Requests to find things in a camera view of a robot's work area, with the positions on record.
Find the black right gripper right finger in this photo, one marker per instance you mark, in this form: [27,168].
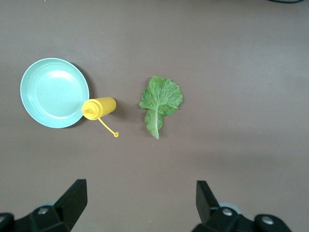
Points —
[208,210]

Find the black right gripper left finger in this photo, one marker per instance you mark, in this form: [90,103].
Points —
[67,210]

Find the green lettuce leaf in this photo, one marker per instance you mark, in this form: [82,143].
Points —
[161,99]

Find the mint green plate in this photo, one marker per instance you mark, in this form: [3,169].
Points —
[54,93]

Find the yellow mustard squeeze bottle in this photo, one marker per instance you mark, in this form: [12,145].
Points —
[101,107]

